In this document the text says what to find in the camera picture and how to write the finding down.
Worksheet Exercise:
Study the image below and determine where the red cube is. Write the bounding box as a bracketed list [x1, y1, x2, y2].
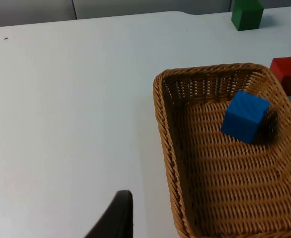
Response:
[269, 56, 291, 97]

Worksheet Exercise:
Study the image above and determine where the green cube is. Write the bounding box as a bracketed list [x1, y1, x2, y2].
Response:
[230, 0, 265, 32]

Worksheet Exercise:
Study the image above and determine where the pale brown wicker basket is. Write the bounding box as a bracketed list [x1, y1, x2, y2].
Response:
[152, 62, 291, 238]

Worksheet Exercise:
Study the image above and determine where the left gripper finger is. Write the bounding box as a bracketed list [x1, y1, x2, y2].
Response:
[84, 190, 134, 238]

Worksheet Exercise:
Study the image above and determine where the blue cube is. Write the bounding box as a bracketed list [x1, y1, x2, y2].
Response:
[220, 90, 271, 145]

